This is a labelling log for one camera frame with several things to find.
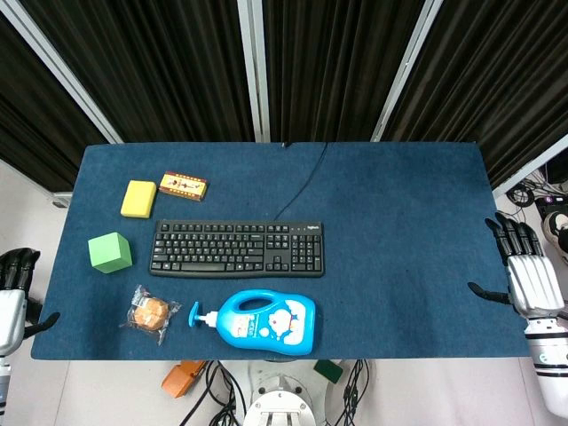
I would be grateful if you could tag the white metal frame post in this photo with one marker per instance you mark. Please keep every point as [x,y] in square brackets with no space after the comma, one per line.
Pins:
[254,66]
[57,66]
[528,171]
[406,66]

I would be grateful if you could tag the blue felt table mat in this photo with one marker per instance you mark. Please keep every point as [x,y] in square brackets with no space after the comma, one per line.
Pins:
[399,248]

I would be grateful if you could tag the black computer keyboard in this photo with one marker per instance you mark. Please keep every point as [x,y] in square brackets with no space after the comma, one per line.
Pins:
[237,248]

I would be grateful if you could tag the wrapped round pastry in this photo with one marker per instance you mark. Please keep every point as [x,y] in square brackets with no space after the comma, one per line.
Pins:
[151,313]

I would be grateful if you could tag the blue pump soap bottle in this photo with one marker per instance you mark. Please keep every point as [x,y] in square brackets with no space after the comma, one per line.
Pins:
[266,321]

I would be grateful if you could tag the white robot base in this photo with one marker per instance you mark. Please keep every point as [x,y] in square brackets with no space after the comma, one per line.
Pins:
[279,399]

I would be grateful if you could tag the black curtain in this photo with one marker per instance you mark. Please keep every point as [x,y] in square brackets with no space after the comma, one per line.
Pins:
[168,66]

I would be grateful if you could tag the white sneaker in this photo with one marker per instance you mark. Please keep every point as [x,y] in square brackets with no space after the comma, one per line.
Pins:
[557,228]

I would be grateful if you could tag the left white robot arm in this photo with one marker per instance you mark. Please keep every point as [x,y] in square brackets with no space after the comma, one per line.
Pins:
[2,381]

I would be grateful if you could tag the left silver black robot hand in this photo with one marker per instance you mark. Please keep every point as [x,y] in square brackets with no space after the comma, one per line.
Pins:
[10,306]

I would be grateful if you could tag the green foam cube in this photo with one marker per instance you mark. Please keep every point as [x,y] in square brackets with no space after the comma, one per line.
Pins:
[110,252]

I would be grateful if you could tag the orange pedal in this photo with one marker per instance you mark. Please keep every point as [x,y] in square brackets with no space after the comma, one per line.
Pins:
[182,378]

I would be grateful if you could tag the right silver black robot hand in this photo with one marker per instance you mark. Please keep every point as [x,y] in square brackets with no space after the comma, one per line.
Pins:
[532,284]

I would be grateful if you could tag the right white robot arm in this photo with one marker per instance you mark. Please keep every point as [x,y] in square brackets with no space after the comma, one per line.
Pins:
[550,359]

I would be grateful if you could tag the green pedal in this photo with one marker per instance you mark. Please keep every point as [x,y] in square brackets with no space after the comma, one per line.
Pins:
[328,370]

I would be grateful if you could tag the yellow sponge block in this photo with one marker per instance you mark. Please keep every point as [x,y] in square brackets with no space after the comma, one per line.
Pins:
[139,199]

